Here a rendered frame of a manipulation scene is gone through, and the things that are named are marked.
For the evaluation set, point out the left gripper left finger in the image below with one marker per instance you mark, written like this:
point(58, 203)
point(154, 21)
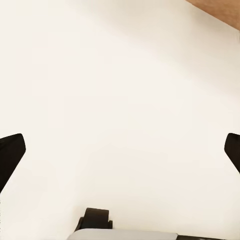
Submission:
point(12, 149)

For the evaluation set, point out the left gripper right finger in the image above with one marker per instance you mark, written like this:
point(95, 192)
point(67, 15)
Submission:
point(232, 149)

